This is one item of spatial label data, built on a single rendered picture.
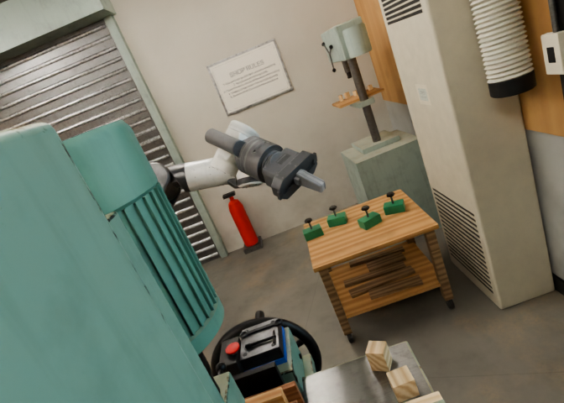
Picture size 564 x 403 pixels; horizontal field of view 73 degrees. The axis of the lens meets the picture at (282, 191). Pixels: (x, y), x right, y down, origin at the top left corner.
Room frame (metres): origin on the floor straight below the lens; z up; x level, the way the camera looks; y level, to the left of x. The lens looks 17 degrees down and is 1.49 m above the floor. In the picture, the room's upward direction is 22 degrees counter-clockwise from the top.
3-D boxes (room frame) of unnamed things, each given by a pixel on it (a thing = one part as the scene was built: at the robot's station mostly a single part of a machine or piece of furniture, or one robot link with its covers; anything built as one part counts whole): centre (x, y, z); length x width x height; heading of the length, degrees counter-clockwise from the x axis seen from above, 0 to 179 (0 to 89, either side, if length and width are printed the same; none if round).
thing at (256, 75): (3.52, -0.12, 1.48); 0.64 x 0.02 x 0.46; 87
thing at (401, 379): (0.52, -0.07, 0.92); 0.04 x 0.04 x 0.04; 89
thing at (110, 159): (0.49, 0.23, 1.35); 0.18 x 0.18 x 0.31
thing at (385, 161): (2.67, -0.78, 0.79); 0.62 x 0.48 x 1.58; 179
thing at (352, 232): (1.95, -0.34, 0.32); 0.66 x 0.57 x 0.64; 85
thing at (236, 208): (3.46, 0.46, 0.30); 0.19 x 0.18 x 0.60; 177
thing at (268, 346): (0.68, 0.18, 0.99); 0.13 x 0.11 x 0.06; 86
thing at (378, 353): (0.60, -0.05, 0.92); 0.04 x 0.03 x 0.05; 58
